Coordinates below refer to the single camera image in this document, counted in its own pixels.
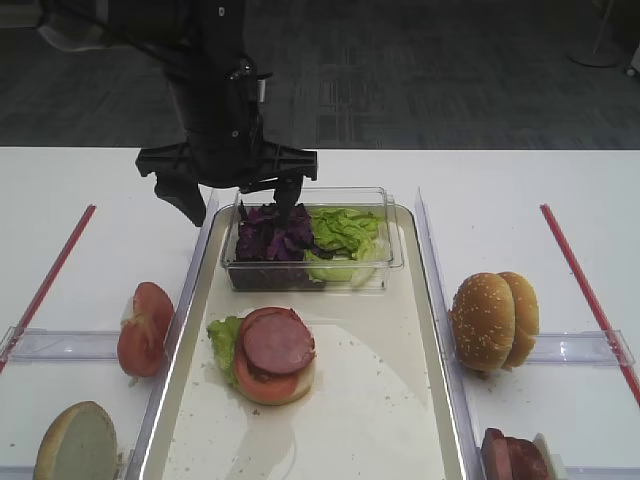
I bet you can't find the right red strip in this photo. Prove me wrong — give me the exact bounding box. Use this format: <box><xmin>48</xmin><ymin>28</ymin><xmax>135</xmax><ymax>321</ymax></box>
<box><xmin>539</xmin><ymin>204</ymin><xmax>639</xmax><ymax>403</ymax></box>

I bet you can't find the right clear cross rail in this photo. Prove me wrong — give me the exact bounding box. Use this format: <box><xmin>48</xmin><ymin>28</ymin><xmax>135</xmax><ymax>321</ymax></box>
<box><xmin>525</xmin><ymin>330</ymin><xmax>635</xmax><ymax>367</ymax></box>

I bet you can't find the green lettuce pile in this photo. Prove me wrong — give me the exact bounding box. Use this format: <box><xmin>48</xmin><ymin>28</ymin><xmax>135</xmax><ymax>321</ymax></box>
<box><xmin>304</xmin><ymin>207</ymin><xmax>390</xmax><ymax>289</ymax></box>

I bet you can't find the red strip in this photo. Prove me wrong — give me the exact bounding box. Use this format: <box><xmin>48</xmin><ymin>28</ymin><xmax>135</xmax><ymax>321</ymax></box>
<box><xmin>1</xmin><ymin>204</ymin><xmax>96</xmax><ymax>370</ymax></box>
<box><xmin>539</xmin><ymin>204</ymin><xmax>639</xmax><ymax>403</ymax></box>

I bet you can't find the bottom bun half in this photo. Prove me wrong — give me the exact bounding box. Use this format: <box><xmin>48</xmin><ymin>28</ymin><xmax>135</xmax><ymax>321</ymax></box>
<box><xmin>260</xmin><ymin>354</ymin><xmax>316</xmax><ymax>406</ymax></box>

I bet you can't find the floor stand base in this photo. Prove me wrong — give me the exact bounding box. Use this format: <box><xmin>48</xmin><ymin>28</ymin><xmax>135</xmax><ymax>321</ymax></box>
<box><xmin>565</xmin><ymin>1</ymin><xmax>618</xmax><ymax>69</ymax></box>

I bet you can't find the front standing ham slice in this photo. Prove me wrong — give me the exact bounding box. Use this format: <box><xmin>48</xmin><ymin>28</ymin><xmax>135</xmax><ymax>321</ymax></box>
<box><xmin>506</xmin><ymin>437</ymin><xmax>550</xmax><ymax>480</ymax></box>

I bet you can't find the purple cabbage pile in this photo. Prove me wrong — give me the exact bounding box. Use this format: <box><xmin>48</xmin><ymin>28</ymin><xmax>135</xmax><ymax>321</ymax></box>
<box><xmin>229</xmin><ymin>203</ymin><xmax>326</xmax><ymax>291</ymax></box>

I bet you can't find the rear standing ham slice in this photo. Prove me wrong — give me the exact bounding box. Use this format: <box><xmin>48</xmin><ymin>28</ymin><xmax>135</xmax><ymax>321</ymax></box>
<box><xmin>481</xmin><ymin>428</ymin><xmax>512</xmax><ymax>480</ymax></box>

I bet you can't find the right clear acrylic divider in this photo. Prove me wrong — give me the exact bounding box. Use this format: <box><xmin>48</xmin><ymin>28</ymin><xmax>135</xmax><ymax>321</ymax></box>
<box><xmin>414</xmin><ymin>189</ymin><xmax>486</xmax><ymax>479</ymax></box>

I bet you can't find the sesame bun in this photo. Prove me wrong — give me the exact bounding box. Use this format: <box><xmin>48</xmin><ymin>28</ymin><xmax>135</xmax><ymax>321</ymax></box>
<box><xmin>450</xmin><ymin>272</ymin><xmax>515</xmax><ymax>372</ymax></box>
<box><xmin>499</xmin><ymin>271</ymin><xmax>539</xmax><ymax>370</ymax></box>

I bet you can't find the standing tomato slice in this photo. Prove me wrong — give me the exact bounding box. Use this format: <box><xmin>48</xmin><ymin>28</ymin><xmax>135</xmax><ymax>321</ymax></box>
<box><xmin>117</xmin><ymin>282</ymin><xmax>175</xmax><ymax>377</ymax></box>

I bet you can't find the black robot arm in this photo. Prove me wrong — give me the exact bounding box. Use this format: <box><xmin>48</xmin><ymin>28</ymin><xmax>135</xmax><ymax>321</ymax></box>
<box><xmin>37</xmin><ymin>1</ymin><xmax>318</xmax><ymax>226</ymax></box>

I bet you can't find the clear cross rail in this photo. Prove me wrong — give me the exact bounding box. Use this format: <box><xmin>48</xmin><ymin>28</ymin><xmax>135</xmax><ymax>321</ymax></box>
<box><xmin>525</xmin><ymin>330</ymin><xmax>635</xmax><ymax>367</ymax></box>
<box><xmin>1</xmin><ymin>327</ymin><xmax>120</xmax><ymax>363</ymax></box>

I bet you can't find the tomato slice on bun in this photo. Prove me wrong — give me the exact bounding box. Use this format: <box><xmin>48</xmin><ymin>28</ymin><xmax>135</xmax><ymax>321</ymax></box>
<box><xmin>233</xmin><ymin>349</ymin><xmax>307</xmax><ymax>406</ymax></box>

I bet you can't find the left clear acrylic divider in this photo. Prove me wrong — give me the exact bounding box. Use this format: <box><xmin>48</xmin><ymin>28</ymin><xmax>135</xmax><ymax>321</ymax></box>
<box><xmin>121</xmin><ymin>190</ymin><xmax>219</xmax><ymax>479</ymax></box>

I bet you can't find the left red strip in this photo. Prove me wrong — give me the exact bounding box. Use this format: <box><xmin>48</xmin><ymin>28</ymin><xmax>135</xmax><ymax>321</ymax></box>
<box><xmin>1</xmin><ymin>204</ymin><xmax>96</xmax><ymax>370</ymax></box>

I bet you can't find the white slice holder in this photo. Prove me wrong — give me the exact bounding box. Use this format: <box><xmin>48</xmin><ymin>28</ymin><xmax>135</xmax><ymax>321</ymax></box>
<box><xmin>533</xmin><ymin>433</ymin><xmax>569</xmax><ymax>480</ymax></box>

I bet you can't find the cut bun half left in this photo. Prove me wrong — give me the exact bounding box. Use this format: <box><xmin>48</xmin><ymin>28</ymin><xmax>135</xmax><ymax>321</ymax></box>
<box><xmin>33</xmin><ymin>401</ymin><xmax>118</xmax><ymax>480</ymax></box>

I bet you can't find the clear plastic container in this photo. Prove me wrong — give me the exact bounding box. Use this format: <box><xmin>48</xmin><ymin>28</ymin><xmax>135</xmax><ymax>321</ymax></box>
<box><xmin>220</xmin><ymin>187</ymin><xmax>404</xmax><ymax>292</ymax></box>

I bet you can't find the standing ham slice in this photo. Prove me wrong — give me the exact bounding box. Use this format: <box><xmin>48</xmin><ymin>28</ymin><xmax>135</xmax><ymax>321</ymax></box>
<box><xmin>506</xmin><ymin>437</ymin><xmax>550</xmax><ymax>480</ymax></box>
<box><xmin>481</xmin><ymin>428</ymin><xmax>512</xmax><ymax>480</ymax></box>

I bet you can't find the rear sesame bun top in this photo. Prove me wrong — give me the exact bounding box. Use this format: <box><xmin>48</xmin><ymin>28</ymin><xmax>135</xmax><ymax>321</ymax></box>
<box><xmin>499</xmin><ymin>271</ymin><xmax>539</xmax><ymax>370</ymax></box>

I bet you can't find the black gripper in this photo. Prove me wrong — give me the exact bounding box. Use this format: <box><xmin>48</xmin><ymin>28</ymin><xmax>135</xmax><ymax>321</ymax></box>
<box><xmin>136</xmin><ymin>30</ymin><xmax>318</xmax><ymax>227</ymax></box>

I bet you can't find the metal serving tray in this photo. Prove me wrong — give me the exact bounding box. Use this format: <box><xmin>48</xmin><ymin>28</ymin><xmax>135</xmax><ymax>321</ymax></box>
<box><xmin>143</xmin><ymin>208</ymin><xmax>460</xmax><ymax>479</ymax></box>

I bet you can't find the left clear cross rail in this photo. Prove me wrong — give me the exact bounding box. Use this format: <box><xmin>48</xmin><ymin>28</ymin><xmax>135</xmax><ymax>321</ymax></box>
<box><xmin>1</xmin><ymin>327</ymin><xmax>120</xmax><ymax>363</ymax></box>

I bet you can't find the front sesame bun top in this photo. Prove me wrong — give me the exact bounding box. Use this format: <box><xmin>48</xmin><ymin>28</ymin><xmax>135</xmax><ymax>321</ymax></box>
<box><xmin>450</xmin><ymin>272</ymin><xmax>515</xmax><ymax>372</ymax></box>

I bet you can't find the clear acrylic divider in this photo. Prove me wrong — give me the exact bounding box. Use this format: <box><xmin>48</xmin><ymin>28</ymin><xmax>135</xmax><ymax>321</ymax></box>
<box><xmin>121</xmin><ymin>190</ymin><xmax>219</xmax><ymax>479</ymax></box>
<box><xmin>414</xmin><ymin>189</ymin><xmax>486</xmax><ymax>479</ymax></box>

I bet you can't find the lettuce leaf under tomato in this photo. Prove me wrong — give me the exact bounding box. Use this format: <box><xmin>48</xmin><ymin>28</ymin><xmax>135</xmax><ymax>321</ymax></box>
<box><xmin>206</xmin><ymin>316</ymin><xmax>244</xmax><ymax>387</ymax></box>

